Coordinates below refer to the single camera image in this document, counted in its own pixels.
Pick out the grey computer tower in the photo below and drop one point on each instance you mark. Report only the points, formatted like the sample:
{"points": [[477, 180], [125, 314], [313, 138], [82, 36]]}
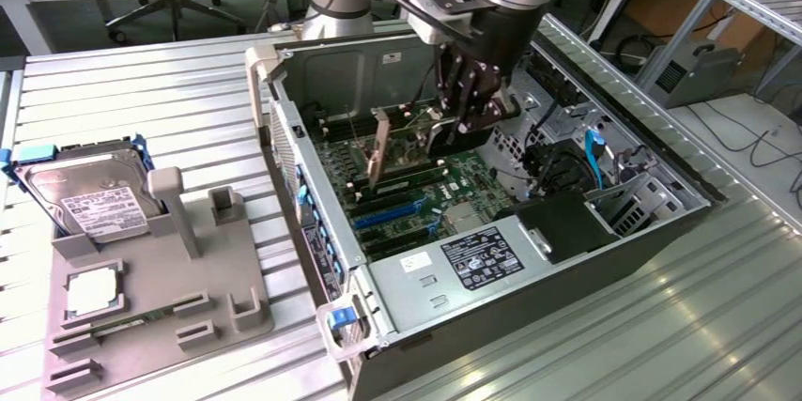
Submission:
{"points": [[701, 77]]}

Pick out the black plastic air shroud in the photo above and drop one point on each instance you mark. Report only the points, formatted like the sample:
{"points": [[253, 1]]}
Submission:
{"points": [[557, 227]]}

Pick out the silver CPU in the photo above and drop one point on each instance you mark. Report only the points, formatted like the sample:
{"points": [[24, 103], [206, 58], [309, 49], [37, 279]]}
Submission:
{"points": [[93, 293]]}

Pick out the silver disk bay bracket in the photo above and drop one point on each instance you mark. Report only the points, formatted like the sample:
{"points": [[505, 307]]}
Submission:
{"points": [[651, 204]]}

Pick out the silver disk bay cage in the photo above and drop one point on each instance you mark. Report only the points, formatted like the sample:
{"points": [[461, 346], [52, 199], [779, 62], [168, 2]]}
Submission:
{"points": [[532, 105]]}

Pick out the grey parts rack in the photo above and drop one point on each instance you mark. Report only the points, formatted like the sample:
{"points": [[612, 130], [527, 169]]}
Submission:
{"points": [[162, 279]]}

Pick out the blue disk caddy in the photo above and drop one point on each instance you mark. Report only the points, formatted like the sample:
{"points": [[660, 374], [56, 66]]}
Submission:
{"points": [[37, 153]]}

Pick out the long blue expansion slot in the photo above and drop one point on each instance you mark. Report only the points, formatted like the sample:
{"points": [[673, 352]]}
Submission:
{"points": [[384, 217]]}

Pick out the silver hard disk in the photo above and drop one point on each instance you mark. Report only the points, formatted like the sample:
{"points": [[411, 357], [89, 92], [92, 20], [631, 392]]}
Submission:
{"points": [[93, 204]]}

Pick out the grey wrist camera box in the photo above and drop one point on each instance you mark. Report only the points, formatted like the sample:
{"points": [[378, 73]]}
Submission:
{"points": [[437, 16]]}

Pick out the silver power supply with label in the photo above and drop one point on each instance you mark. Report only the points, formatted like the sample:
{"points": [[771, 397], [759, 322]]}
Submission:
{"points": [[488, 255]]}

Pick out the blue card retention clip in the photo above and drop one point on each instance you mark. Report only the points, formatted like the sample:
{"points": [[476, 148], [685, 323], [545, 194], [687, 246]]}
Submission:
{"points": [[302, 195]]}

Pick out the green RAM stick in slot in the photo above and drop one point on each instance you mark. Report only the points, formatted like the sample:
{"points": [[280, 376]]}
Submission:
{"points": [[407, 180]]}

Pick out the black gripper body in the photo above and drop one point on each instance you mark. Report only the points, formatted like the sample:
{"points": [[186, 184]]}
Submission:
{"points": [[500, 39]]}

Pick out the blue case latch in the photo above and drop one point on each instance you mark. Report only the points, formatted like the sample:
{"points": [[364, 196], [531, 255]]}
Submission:
{"points": [[341, 319]]}

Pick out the open black PC case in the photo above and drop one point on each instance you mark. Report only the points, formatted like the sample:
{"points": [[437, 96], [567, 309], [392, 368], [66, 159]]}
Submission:
{"points": [[563, 307]]}

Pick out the silver chipset heat sink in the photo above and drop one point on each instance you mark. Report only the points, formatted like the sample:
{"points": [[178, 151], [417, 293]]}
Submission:
{"points": [[468, 216]]}

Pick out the graphics card with metal bracket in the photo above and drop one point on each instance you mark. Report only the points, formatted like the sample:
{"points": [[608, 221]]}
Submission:
{"points": [[378, 147]]}

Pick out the green motherboard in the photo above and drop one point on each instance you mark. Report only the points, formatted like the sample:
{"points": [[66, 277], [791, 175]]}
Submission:
{"points": [[463, 180]]}

